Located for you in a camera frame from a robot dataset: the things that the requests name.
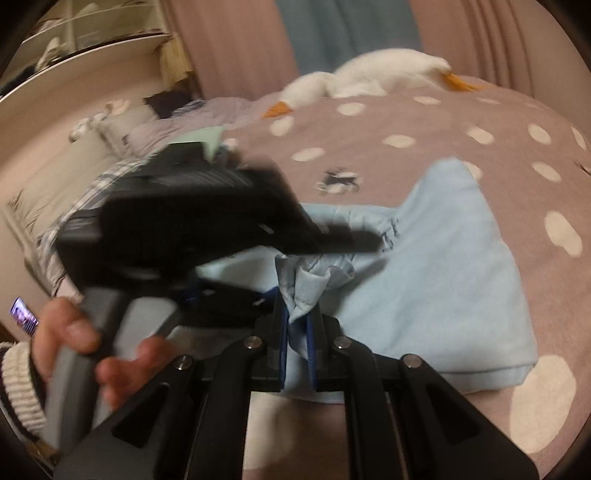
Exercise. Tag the white goose plush toy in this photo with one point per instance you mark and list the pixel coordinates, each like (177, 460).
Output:
(369, 74)

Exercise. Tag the white grey soft toy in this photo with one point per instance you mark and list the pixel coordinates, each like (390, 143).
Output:
(99, 117)

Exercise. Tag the pink curtain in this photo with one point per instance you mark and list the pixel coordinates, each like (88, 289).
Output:
(489, 32)
(231, 46)

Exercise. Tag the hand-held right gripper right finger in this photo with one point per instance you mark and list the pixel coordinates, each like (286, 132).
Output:
(312, 353)

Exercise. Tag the grey white pillow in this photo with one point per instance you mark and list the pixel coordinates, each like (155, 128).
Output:
(127, 122)

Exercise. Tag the yellowish cloth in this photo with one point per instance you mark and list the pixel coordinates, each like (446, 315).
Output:
(175, 62)

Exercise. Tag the light blue denim pants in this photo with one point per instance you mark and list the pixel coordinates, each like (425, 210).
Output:
(438, 286)

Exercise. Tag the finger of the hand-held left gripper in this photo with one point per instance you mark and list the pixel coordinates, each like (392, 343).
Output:
(351, 241)
(221, 302)

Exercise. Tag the phone with lit screen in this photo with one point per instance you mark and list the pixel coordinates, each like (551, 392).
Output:
(23, 318)

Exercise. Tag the pink polka dot duvet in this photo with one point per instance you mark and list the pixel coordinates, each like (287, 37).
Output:
(415, 131)

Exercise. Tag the person's left hand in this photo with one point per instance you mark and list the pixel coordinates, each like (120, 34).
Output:
(64, 332)

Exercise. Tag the folded green pants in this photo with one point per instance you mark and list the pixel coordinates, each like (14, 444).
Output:
(207, 138)

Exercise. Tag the white wardrobe shelf unit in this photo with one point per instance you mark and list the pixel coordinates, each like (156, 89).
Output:
(92, 46)

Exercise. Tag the lavender quilt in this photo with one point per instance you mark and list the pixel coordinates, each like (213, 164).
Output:
(203, 115)

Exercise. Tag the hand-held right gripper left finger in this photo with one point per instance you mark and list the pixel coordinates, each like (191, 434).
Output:
(282, 344)

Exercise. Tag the person's left forearm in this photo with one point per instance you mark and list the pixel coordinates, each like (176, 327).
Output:
(18, 383)

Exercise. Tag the dark cloth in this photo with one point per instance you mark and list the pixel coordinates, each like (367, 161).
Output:
(171, 104)

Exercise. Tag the blue curtain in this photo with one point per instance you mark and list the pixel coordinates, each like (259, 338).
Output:
(341, 32)

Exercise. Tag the plaid pillow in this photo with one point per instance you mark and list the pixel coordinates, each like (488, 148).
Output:
(92, 189)

